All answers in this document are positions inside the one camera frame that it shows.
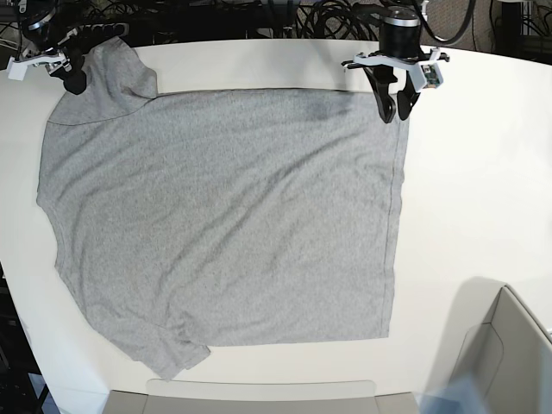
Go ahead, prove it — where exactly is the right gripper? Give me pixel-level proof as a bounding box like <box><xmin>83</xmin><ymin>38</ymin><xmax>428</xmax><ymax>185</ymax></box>
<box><xmin>9</xmin><ymin>28</ymin><xmax>87</xmax><ymax>95</ymax></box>

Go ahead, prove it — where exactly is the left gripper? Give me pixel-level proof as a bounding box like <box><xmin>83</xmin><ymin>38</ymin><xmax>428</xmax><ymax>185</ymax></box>
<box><xmin>342</xmin><ymin>11</ymin><xmax>449</xmax><ymax>124</ymax></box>

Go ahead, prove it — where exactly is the grey T-shirt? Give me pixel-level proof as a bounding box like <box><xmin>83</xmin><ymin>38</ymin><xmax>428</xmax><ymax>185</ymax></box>
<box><xmin>37</xmin><ymin>39</ymin><xmax>409</xmax><ymax>380</ymax></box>

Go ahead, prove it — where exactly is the black power strip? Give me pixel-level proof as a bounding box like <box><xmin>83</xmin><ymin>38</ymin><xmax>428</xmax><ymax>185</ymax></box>
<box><xmin>78</xmin><ymin>22</ymin><xmax>130</xmax><ymax>38</ymax></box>

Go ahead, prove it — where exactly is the grey bin at right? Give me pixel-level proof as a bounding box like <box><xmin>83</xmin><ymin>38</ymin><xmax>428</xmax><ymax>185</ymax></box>
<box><xmin>445</xmin><ymin>285</ymin><xmax>551</xmax><ymax>413</ymax></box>

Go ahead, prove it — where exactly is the grey tray at bottom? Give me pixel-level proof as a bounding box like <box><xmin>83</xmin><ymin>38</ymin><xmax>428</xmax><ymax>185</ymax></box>
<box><xmin>103</xmin><ymin>379</ymin><xmax>419</xmax><ymax>413</ymax></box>

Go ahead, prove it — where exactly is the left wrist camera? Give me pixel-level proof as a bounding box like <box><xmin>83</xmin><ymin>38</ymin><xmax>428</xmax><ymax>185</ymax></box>
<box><xmin>416</xmin><ymin>62</ymin><xmax>443</xmax><ymax>91</ymax></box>

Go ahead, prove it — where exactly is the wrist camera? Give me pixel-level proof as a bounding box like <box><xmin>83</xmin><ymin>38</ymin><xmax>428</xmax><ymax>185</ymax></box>
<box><xmin>6</xmin><ymin>60</ymin><xmax>28</xmax><ymax>81</ymax></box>
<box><xmin>416</xmin><ymin>62</ymin><xmax>443</xmax><ymax>91</ymax></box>

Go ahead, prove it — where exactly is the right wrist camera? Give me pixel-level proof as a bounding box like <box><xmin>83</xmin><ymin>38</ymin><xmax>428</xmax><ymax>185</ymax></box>
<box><xmin>6</xmin><ymin>60</ymin><xmax>28</xmax><ymax>81</ymax></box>

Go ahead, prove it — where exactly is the black cable bundle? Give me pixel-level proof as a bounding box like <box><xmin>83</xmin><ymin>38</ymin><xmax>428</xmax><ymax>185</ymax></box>
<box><xmin>258</xmin><ymin>0</ymin><xmax>380</xmax><ymax>42</ymax></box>

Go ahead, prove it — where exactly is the thick black hose loop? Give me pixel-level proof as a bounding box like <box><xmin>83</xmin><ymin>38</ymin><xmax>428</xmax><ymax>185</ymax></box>
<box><xmin>420</xmin><ymin>0</ymin><xmax>484</xmax><ymax>44</ymax></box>

